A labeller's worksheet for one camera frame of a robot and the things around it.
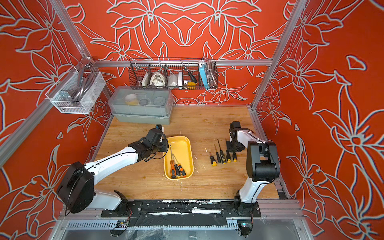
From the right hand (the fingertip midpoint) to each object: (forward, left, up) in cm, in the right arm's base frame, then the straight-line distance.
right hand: (232, 148), depth 94 cm
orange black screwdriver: (-13, +37, +3) cm, 40 cm away
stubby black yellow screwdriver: (-10, +13, +1) cm, 16 cm away
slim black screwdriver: (-5, +10, -1) cm, 11 cm away
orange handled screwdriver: (-15, +32, +2) cm, 35 cm away
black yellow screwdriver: (-9, +6, +1) cm, 11 cm away
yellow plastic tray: (-3, +32, +4) cm, 32 cm away
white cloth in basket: (+30, +48, +32) cm, 65 cm away
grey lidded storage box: (+20, +59, +17) cm, 65 cm away
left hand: (-2, +40, +10) cm, 41 cm away
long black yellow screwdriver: (-5, +3, 0) cm, 6 cm away
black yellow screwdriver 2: (-6, -1, 0) cm, 6 cm away
